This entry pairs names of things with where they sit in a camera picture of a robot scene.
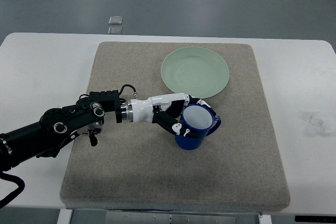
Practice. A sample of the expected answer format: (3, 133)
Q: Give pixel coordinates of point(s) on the metal table frame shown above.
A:
(174, 217)

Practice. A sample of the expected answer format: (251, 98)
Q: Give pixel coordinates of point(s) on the metal floor plate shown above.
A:
(115, 20)
(115, 30)

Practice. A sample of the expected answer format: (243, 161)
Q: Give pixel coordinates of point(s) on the lower metal floor plate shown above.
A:
(115, 30)

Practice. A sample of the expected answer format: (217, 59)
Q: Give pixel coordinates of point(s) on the blue mug white inside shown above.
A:
(197, 122)

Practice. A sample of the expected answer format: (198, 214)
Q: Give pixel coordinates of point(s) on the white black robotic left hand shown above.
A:
(164, 110)

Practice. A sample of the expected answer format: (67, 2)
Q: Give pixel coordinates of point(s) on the light green plate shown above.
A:
(197, 71)

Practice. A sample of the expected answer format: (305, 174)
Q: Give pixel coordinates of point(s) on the upper metal floor plate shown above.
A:
(115, 20)

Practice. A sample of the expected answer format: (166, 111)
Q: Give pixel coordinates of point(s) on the beige felt mat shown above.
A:
(139, 166)

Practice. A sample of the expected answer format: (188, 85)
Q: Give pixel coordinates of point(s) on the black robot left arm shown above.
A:
(59, 126)

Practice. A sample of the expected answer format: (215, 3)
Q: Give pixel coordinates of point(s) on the black table control panel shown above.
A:
(317, 219)

